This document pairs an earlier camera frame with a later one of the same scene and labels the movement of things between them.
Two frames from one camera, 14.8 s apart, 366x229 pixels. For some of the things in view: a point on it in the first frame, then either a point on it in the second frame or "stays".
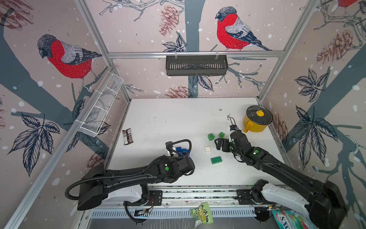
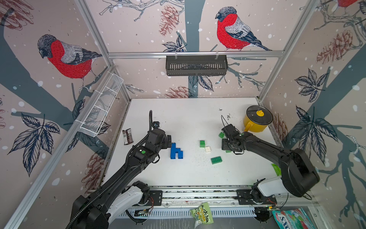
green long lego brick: (216, 160) stays
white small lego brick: (208, 149) stays
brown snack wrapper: (127, 136) stays
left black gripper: (180, 159) → (165, 139)
